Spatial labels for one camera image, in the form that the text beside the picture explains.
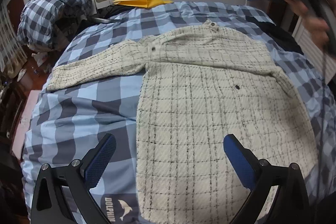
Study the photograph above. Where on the white louvered wardrobe door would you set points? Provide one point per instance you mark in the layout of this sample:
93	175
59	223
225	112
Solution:
312	52

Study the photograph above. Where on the black clothing on bed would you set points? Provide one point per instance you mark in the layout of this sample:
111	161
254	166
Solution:
281	37

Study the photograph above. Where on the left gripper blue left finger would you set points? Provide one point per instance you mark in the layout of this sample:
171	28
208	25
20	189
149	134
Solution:
49	203

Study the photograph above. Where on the blue checkered bed cover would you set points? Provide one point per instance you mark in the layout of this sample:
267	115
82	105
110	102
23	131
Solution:
67	123

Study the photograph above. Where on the person's right hand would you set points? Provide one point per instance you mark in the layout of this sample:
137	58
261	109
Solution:
317	27

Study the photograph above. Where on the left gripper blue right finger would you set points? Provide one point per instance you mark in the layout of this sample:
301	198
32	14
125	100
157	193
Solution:
290	204

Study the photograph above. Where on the cream plaid knit garment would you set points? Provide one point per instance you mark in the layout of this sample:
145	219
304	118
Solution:
200	84

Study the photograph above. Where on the yellow cloth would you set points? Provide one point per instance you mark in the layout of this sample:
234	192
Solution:
145	4

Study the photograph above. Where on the crumpled blue checkered quilt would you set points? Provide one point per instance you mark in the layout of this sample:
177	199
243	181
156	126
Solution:
38	29

